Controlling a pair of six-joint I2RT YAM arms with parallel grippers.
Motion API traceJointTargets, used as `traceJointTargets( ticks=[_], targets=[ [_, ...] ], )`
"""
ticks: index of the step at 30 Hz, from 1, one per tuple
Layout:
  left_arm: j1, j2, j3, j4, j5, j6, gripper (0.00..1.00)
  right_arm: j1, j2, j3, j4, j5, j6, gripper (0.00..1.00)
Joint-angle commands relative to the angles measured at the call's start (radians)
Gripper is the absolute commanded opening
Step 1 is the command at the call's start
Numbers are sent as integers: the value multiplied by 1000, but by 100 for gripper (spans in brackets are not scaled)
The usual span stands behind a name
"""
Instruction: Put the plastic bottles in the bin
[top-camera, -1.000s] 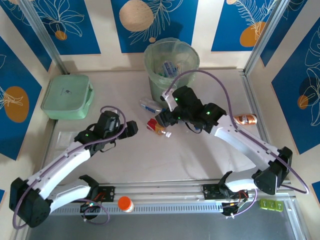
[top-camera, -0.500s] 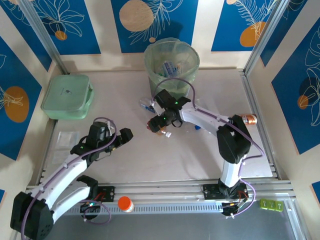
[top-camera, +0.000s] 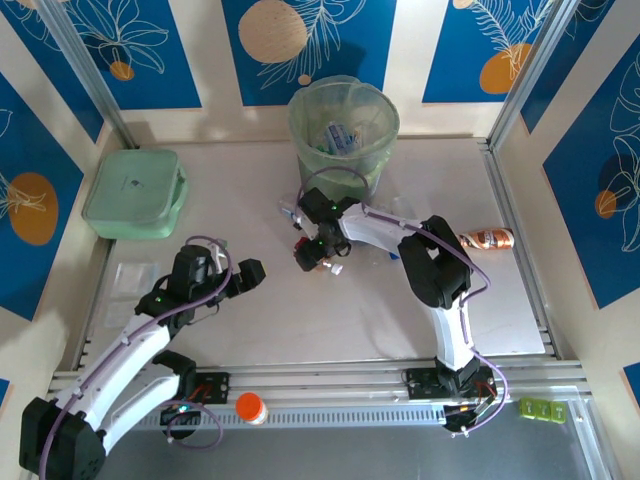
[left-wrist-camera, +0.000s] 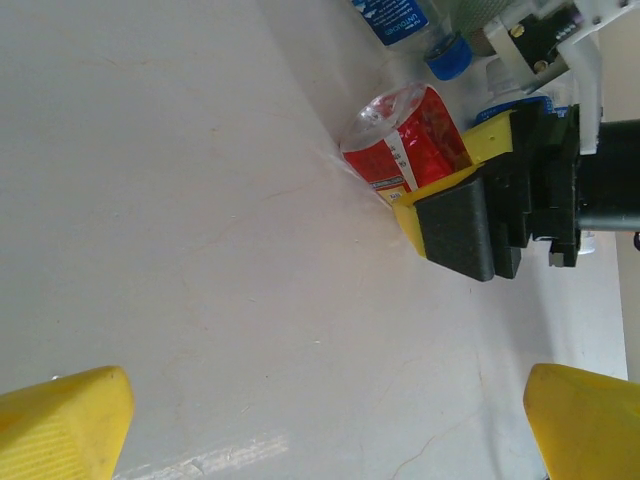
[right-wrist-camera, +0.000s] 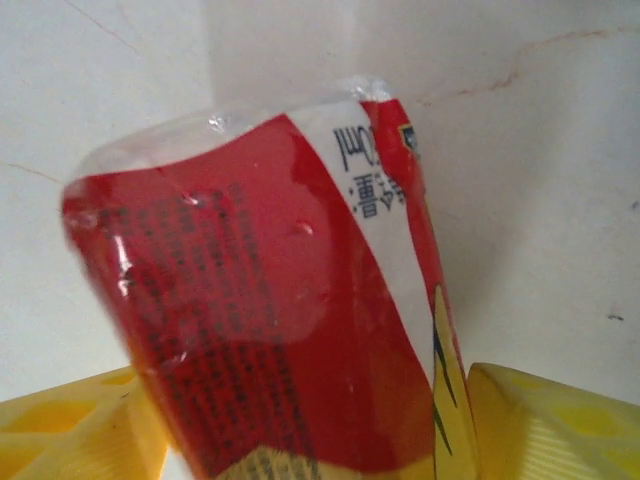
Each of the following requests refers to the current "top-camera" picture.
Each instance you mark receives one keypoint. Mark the red label bottle white cap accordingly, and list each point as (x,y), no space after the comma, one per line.
(336,269)

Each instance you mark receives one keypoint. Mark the soda water bottle blue cap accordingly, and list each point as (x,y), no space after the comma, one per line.
(342,136)

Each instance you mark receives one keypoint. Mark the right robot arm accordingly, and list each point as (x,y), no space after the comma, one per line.
(370,227)

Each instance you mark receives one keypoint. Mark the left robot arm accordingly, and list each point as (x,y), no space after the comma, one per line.
(125,350)

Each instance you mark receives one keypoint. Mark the green mesh trash bin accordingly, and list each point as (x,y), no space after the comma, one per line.
(320,180)

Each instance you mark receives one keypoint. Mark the pale green plastic bin liner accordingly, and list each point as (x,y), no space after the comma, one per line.
(305,110)

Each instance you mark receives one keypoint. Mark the clear bottle light blue label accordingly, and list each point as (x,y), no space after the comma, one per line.
(287,210)

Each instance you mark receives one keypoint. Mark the clear plastic bottle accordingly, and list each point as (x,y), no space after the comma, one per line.
(379,257)

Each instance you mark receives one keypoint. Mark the clear plastic packet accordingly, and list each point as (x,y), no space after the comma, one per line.
(136,276)

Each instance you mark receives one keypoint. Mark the mint green zip case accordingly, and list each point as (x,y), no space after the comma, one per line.
(132,192)

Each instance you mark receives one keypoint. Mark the orange cap bottle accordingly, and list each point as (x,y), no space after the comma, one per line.
(250,406)

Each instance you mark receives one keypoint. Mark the grey metal shelf plate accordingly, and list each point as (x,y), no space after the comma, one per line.
(325,457)

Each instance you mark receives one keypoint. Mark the yellow-green connector block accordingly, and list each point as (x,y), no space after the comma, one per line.
(542,410)
(558,412)
(527,408)

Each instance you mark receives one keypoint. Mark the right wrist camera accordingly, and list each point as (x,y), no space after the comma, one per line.
(296,224)

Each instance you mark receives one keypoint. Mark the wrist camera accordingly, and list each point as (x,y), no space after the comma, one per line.
(296,224)
(218,250)

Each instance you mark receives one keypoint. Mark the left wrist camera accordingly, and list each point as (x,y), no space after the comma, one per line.
(218,250)

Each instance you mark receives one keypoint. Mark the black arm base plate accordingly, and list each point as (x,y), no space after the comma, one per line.
(215,387)
(422,384)

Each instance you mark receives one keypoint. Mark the aluminium front rail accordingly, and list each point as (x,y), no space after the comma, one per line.
(325,377)

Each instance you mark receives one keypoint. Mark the aluminium side rail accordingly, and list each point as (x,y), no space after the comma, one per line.
(520,250)

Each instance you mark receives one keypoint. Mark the aluminium frame post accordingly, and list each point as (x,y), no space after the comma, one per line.
(540,70)
(85,70)

